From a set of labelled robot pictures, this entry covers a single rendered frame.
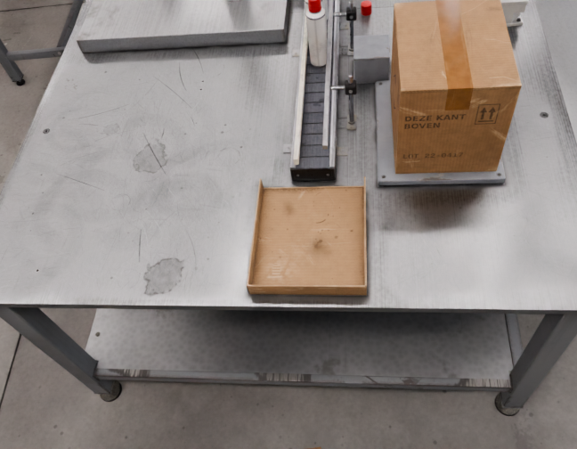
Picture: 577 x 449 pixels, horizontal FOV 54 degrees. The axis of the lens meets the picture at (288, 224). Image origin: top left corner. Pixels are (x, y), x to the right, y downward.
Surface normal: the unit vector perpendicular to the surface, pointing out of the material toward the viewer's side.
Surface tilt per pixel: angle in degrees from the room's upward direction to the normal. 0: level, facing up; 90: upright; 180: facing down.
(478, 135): 90
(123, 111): 0
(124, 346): 0
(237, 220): 0
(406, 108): 90
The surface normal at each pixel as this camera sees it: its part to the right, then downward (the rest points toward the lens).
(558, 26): -0.11, -0.56
